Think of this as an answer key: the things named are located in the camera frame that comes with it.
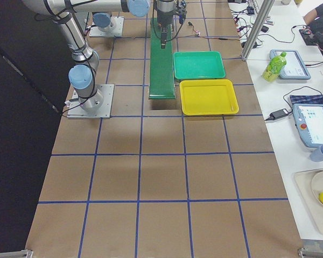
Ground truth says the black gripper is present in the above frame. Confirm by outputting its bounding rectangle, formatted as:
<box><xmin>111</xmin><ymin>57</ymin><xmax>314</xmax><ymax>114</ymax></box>
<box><xmin>155</xmin><ymin>0</ymin><xmax>186</xmax><ymax>49</ymax></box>

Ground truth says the green plastic tray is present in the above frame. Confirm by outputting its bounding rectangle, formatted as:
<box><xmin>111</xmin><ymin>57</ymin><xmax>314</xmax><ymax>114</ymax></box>
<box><xmin>173</xmin><ymin>51</ymin><xmax>226</xmax><ymax>80</ymax></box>

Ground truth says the green conveyor belt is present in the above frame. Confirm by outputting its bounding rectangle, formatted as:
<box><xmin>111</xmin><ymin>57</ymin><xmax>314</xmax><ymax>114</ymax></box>
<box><xmin>149</xmin><ymin>18</ymin><xmax>175</xmax><ymax>99</ymax></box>

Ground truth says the yellow plastic tray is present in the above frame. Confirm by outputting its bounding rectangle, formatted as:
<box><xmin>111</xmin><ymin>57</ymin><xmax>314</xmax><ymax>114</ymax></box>
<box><xmin>179</xmin><ymin>79</ymin><xmax>239</xmax><ymax>116</ymax></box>

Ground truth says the green tea bottle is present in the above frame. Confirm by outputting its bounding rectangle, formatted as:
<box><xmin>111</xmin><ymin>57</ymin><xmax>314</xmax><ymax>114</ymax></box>
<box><xmin>262</xmin><ymin>52</ymin><xmax>286</xmax><ymax>82</ymax></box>

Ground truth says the far teach pendant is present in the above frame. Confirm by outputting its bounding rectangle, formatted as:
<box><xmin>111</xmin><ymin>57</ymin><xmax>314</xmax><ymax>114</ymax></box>
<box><xmin>270</xmin><ymin>49</ymin><xmax>311</xmax><ymax>80</ymax></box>

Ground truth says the teach pendant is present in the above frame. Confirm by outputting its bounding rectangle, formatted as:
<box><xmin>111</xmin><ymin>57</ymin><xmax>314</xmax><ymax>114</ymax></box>
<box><xmin>270</xmin><ymin>49</ymin><xmax>311</xmax><ymax>80</ymax></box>
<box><xmin>292</xmin><ymin>103</ymin><xmax>323</xmax><ymax>148</ymax></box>

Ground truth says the black power adapter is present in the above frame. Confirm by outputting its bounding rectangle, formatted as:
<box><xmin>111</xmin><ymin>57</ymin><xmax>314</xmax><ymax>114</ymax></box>
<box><xmin>265</xmin><ymin>109</ymin><xmax>289</xmax><ymax>121</ymax></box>

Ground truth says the blue plaid cloth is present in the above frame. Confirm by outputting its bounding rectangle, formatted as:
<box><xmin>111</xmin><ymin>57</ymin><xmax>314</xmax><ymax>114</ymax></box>
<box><xmin>290</xmin><ymin>94</ymin><xmax>323</xmax><ymax>105</ymax></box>

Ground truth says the near teach pendant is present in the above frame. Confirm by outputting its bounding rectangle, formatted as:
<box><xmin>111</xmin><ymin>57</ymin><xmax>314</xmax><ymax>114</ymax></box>
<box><xmin>292</xmin><ymin>103</ymin><xmax>323</xmax><ymax>148</ymax></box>

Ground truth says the blue grey cup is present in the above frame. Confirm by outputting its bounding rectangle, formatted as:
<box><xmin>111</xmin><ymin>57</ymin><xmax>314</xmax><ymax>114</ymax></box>
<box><xmin>310</xmin><ymin>145</ymin><xmax>323</xmax><ymax>162</ymax></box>

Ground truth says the beige serving tray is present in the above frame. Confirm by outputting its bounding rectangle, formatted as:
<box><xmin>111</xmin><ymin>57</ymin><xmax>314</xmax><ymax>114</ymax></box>
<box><xmin>294</xmin><ymin>169</ymin><xmax>323</xmax><ymax>234</ymax></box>

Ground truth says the red black power wire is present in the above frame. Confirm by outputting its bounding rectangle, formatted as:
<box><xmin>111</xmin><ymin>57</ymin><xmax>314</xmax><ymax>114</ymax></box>
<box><xmin>187</xmin><ymin>21</ymin><xmax>244</xmax><ymax>42</ymax></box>

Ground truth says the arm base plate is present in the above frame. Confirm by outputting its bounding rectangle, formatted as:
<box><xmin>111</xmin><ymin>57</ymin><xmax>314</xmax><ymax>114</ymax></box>
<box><xmin>67</xmin><ymin>84</ymin><xmax>115</xmax><ymax>119</ymax></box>
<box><xmin>89</xmin><ymin>13</ymin><xmax>124</xmax><ymax>38</ymax></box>

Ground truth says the aluminium frame post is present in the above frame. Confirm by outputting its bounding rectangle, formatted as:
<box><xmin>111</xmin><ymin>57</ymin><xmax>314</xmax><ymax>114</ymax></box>
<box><xmin>241</xmin><ymin>0</ymin><xmax>275</xmax><ymax>61</ymax></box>

